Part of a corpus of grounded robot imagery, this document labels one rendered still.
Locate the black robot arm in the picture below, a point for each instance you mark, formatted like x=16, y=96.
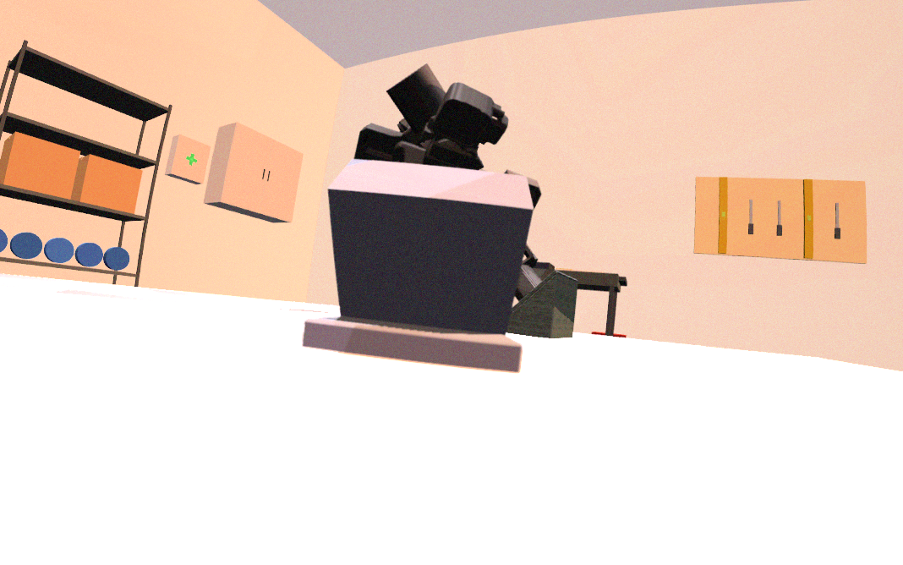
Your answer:
x=462, y=115

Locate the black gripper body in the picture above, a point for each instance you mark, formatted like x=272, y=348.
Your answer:
x=377, y=143

